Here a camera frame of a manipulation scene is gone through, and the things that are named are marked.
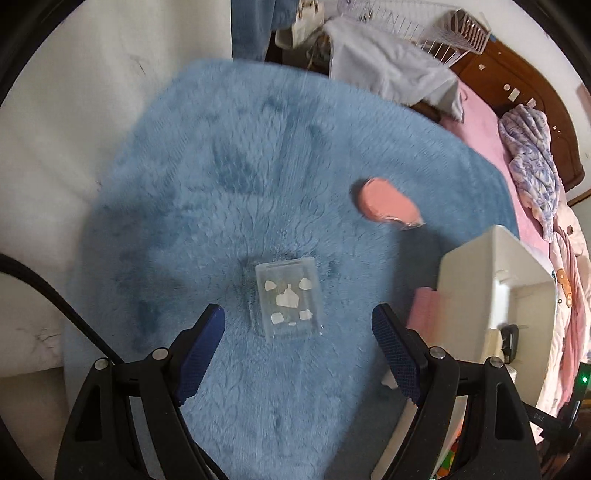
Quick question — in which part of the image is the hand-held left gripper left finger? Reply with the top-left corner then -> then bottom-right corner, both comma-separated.
54,304 -> 226,480

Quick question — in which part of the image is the blue denim jacket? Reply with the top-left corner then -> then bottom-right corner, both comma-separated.
231,0 -> 301,63

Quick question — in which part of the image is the grey cloth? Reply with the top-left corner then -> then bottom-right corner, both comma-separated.
323,18 -> 465,121

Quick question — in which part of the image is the purple patterned blanket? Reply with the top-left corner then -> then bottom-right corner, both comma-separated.
498,104 -> 566,243

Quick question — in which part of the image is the black plug charger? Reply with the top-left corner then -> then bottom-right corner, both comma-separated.
501,323 -> 529,365

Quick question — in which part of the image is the clear box with white pieces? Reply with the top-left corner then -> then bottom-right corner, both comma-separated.
254,257 -> 324,342

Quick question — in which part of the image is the white handbag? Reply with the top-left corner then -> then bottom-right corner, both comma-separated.
276,0 -> 326,49

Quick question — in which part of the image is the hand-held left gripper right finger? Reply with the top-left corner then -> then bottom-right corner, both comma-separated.
370,304 -> 541,480

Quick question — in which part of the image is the blue fluffy mat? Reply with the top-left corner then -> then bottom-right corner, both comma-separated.
62,60 -> 520,480

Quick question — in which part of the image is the brown wooden headboard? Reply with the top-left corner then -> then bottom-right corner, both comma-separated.
450,37 -> 585,192

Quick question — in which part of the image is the colourful puzzle cube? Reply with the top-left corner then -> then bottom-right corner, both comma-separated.
429,443 -> 462,480

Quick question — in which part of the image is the pink stick with white cap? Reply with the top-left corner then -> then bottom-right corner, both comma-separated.
381,286 -> 441,389

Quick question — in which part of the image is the pink bear print quilt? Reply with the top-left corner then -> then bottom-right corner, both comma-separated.
538,203 -> 591,416

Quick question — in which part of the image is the pink bed sheet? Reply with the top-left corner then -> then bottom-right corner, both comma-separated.
438,83 -> 550,245

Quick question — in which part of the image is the pink oval case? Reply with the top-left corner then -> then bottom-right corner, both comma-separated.
353,178 -> 426,229

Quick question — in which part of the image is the black cable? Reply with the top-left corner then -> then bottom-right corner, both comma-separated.
0,253 -> 125,365

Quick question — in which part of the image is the white wire basket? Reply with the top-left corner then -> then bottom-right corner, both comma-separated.
337,0 -> 490,65

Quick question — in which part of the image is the white patterned curtain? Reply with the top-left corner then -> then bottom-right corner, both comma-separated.
0,0 -> 234,462

